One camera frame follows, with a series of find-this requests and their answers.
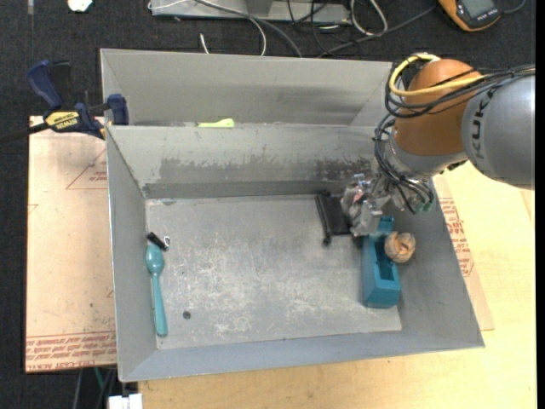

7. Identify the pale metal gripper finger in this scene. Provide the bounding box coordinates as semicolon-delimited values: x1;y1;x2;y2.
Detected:
348;209;368;238
364;202;384;234

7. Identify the black flat case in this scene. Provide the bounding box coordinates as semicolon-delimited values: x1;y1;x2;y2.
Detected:
314;190;355;247

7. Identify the tan round toy food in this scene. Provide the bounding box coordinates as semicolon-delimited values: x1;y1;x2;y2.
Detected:
383;230;417;265

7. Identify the teal open box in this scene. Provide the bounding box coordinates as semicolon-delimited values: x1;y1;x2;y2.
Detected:
360;215;403;309

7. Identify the grey metal bin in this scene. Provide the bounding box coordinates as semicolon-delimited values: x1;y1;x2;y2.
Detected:
100;48;485;383

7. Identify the yellow-green flat piece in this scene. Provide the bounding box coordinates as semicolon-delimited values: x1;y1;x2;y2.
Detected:
197;118;236;130

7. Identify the small black clip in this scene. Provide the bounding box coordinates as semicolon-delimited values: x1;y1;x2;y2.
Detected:
146;231;172;252

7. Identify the teal plastic spoon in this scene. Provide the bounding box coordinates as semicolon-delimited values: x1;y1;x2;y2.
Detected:
145;245;169;337

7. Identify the brown cardboard board red print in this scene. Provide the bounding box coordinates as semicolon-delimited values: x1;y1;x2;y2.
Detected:
25;115;496;375

